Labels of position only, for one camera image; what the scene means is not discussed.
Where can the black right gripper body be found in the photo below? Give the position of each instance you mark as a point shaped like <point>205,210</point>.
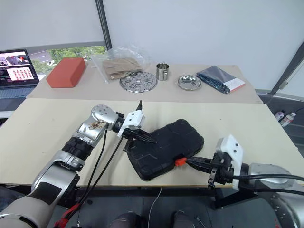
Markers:
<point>221,171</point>

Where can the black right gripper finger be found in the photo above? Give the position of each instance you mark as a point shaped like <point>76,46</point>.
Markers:
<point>202,167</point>
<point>199,160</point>

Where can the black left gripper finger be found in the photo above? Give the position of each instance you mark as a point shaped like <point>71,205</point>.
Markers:
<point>140,105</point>
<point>145,137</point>

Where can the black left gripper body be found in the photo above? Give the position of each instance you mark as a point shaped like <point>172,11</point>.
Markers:
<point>128,134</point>

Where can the black tool case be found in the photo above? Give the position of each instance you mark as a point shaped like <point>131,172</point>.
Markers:
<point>166,147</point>

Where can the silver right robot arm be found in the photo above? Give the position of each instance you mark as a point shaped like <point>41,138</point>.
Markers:
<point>273,180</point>

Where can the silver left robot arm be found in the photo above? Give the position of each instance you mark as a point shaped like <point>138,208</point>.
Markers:
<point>66,161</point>

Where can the round perforated steel plate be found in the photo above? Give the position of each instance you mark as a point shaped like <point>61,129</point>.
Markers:
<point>137,82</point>

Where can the stainless steel cup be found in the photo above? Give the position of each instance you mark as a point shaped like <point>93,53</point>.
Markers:
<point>162,72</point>

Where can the brown folded paper bag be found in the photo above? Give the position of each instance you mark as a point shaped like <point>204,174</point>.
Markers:
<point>120,67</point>

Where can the clear plastic bag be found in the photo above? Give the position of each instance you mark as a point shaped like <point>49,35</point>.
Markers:
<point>142,55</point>

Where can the small stainless steel bowl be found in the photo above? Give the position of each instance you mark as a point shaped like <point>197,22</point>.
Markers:
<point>189,82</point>

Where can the dark rounded shape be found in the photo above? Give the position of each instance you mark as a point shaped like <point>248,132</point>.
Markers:
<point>186,219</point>
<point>126,221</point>

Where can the red rectangular box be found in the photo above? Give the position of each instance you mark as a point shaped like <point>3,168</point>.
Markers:
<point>66,72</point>

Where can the small plastic bottle dark cap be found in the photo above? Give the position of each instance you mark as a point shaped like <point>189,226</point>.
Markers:
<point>280,116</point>

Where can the dark blue packaged cloth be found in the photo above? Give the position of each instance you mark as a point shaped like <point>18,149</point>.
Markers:
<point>216,76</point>

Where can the small plastic bottle white cap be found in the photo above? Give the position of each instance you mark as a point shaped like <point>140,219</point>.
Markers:
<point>288,118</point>

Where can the black window pillar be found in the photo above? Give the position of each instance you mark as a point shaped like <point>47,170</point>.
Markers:
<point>104,23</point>

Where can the black diagonal metal beam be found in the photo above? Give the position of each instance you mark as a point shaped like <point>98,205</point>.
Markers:
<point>288,66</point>

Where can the open laptop computer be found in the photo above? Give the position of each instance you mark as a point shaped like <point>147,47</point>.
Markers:
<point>16,71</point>

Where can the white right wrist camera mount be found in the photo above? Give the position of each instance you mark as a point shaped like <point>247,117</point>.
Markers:
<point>231,149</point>

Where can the black metal table frame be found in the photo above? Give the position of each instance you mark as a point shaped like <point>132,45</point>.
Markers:
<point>237,197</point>

